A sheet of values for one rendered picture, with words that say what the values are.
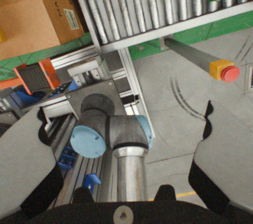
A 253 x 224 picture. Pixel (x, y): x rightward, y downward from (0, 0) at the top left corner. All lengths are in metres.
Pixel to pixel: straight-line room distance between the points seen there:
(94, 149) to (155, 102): 1.47
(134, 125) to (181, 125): 1.75
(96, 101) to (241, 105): 2.07
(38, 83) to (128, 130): 0.30
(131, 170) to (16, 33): 0.68
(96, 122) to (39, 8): 0.49
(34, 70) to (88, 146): 0.27
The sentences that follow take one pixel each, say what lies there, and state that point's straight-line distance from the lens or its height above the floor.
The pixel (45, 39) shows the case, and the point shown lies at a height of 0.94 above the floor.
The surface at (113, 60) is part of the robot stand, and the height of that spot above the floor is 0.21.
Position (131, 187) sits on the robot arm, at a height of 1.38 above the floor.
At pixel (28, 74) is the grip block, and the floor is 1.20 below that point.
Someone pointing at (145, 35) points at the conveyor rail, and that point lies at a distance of 1.02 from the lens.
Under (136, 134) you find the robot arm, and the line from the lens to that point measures 0.46.
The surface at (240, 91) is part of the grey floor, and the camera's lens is 2.27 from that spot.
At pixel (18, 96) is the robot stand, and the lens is 0.97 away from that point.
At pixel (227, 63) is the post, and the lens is 0.76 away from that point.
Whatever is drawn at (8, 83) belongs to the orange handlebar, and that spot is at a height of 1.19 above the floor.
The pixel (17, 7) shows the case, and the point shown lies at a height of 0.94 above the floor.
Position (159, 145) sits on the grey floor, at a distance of 2.37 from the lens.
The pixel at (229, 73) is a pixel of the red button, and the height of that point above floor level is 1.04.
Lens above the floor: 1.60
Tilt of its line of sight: 62 degrees down
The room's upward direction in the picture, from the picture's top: 179 degrees clockwise
